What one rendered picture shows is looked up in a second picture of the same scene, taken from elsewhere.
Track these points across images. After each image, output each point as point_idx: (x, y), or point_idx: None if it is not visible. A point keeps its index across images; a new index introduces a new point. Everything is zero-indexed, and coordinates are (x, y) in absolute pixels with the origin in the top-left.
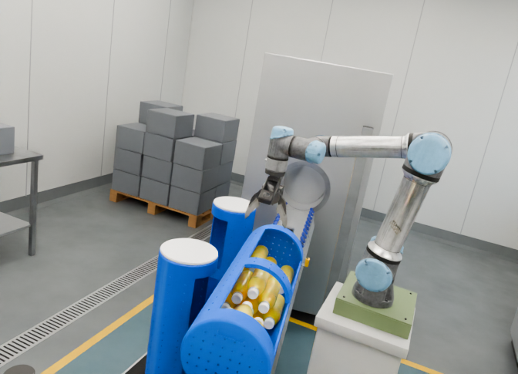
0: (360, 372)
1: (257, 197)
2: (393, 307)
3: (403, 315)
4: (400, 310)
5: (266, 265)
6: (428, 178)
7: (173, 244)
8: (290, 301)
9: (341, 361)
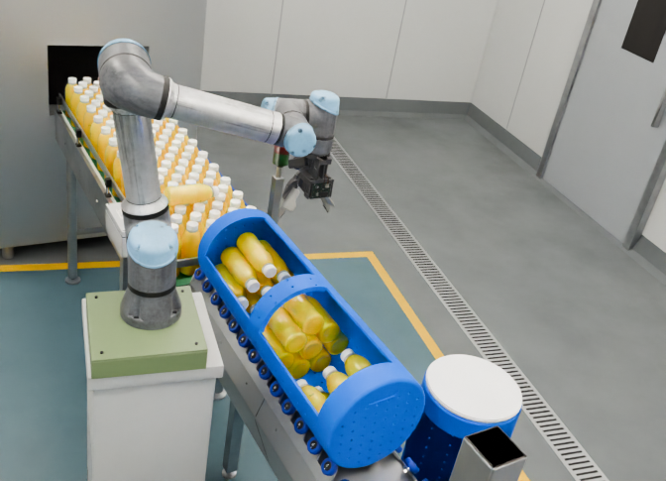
0: None
1: None
2: (117, 308)
3: (100, 301)
4: (106, 308)
5: (293, 280)
6: None
7: (499, 381)
8: (251, 321)
9: None
